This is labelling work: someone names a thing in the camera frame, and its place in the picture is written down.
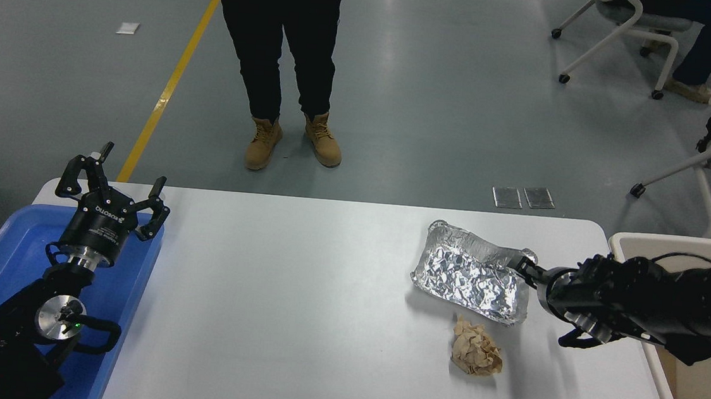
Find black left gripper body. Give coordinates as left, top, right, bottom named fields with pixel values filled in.
left=58, top=184, right=142, bottom=270

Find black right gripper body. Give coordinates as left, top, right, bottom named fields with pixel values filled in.
left=535, top=265, right=592, bottom=325

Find silver foil plate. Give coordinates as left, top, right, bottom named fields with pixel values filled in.
left=408, top=218, right=541, bottom=329

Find silver floor plate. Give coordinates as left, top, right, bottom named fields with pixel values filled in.
left=522, top=186, right=557, bottom=211
left=492, top=187, right=524, bottom=210

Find crumpled tan paper ball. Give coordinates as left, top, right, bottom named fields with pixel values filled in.
left=448, top=313, right=507, bottom=378

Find blue plastic tray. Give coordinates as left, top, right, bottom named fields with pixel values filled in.
left=0, top=200, right=166, bottom=399

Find white wheeled chair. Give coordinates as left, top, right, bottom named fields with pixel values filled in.
left=546, top=0, right=695, bottom=103

